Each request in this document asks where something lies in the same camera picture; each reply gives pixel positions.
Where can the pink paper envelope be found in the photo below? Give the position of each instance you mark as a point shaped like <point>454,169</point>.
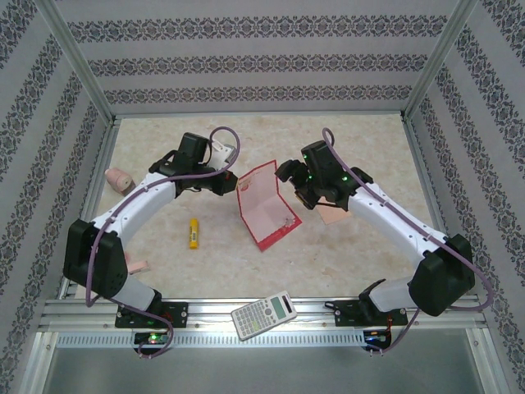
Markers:
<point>334,215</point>

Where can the red and white letter card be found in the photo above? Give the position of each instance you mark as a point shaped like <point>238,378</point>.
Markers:
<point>266,213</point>

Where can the yellow glue stick cap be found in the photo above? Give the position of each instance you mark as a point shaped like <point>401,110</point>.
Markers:
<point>194,222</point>

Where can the yellow glue stick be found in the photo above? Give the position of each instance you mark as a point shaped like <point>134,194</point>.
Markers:
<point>194,238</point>

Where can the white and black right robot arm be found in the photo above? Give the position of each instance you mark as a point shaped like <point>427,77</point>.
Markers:
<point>393,223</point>

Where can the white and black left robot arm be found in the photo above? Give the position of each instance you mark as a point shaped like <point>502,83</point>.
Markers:
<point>135,205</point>

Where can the pink pencil sharpener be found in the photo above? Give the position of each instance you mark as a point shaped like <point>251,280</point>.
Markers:
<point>117,180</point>

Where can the grey scientific calculator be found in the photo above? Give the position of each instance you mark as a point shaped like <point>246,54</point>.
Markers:
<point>262,316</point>

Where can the small pink stapler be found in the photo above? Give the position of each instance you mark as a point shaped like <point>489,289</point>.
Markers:
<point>139,267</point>

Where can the grey metal shelf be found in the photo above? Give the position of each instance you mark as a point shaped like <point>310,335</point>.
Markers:
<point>262,373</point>

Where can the thin aluminium back rail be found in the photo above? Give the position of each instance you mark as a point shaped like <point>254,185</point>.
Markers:
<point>262,113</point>

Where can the aluminium side rail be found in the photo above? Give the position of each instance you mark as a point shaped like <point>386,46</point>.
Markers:
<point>421,164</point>
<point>92,205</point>

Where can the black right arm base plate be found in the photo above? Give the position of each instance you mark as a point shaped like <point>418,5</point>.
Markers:
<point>346,316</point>

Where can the aluminium front rail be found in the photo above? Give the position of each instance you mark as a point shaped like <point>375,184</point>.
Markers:
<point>213,307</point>

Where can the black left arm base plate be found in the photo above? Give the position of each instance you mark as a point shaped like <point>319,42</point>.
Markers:
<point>180,314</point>

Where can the aluminium frame post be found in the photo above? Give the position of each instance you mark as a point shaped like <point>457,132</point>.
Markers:
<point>78,61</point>
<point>435,61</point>

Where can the aluminium frame leg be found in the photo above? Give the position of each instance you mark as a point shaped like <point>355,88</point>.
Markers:
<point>486,361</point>
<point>39,361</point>

